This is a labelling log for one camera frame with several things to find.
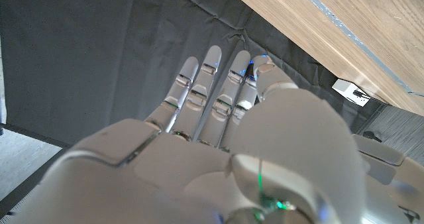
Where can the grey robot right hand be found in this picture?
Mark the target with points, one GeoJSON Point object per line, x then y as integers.
{"type": "Point", "coordinates": [198, 171]}

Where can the white power outlet box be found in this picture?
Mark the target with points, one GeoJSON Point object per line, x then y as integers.
{"type": "Point", "coordinates": [344, 89]}

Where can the black fabric backdrop curtain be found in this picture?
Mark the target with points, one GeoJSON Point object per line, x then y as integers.
{"type": "Point", "coordinates": [83, 51]}

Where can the wooden table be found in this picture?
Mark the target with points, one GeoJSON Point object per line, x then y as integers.
{"type": "Point", "coordinates": [349, 34]}

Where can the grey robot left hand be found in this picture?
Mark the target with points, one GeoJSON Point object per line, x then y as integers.
{"type": "Point", "coordinates": [394, 184]}

